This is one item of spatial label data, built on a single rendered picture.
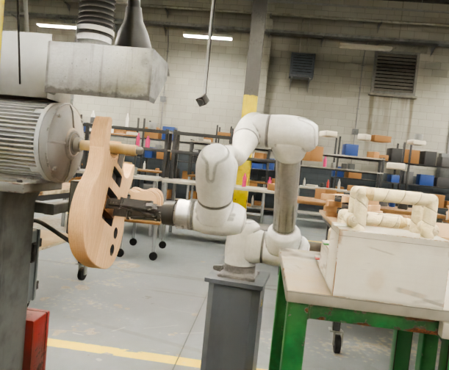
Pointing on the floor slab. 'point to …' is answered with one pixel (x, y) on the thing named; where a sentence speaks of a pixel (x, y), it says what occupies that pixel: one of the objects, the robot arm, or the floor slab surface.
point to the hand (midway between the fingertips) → (111, 207)
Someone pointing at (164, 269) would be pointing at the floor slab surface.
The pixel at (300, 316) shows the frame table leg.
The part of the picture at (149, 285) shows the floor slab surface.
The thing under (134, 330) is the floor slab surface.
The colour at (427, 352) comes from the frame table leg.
